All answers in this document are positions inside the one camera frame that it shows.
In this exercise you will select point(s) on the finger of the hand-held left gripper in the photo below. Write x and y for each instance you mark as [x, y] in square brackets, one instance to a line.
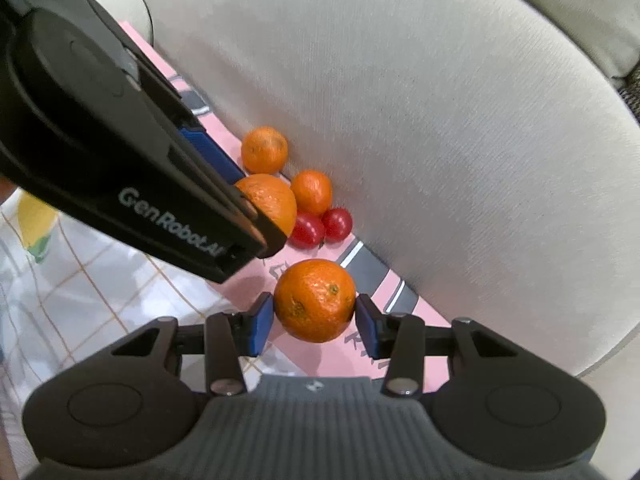
[207, 150]
[245, 220]

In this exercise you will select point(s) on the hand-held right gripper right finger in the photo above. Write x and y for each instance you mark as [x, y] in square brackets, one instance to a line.
[366, 329]

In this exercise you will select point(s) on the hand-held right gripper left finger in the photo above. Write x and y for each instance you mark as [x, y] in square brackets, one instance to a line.
[262, 324]

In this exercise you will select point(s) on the large orange with brown spots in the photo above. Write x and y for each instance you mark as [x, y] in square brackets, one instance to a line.
[315, 300]

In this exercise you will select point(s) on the red cherry tomato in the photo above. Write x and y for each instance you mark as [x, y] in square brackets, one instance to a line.
[336, 224]
[306, 230]

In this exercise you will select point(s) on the pink printed blanket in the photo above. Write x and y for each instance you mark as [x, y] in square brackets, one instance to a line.
[305, 360]

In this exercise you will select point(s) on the small orange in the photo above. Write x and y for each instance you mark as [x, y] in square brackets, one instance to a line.
[311, 192]
[264, 150]

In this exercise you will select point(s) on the white checked cloth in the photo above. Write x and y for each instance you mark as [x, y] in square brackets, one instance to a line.
[75, 285]

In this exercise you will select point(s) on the large light sofa cushion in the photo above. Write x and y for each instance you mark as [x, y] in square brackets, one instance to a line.
[425, 135]

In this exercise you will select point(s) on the dark woven fabric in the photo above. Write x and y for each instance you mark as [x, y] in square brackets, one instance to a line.
[631, 95]

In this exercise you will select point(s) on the sofa back cushion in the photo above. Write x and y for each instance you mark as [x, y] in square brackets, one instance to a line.
[575, 5]

